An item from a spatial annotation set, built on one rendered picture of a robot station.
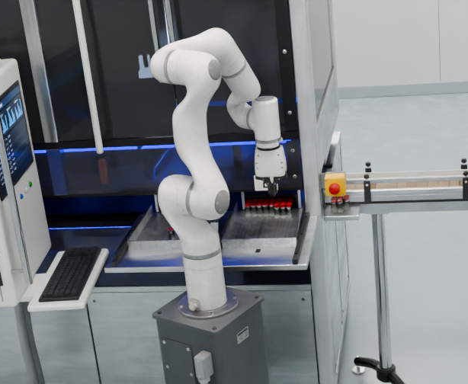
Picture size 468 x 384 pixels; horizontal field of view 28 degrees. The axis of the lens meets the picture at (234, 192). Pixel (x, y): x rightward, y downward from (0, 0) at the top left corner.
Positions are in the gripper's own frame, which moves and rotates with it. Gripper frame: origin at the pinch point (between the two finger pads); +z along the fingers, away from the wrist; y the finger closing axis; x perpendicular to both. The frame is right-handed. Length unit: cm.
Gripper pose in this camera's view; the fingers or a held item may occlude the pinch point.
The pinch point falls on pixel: (272, 190)
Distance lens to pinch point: 318.9
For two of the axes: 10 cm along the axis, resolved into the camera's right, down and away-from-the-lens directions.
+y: -9.8, 0.3, 2.0
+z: 1.0, 9.3, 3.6
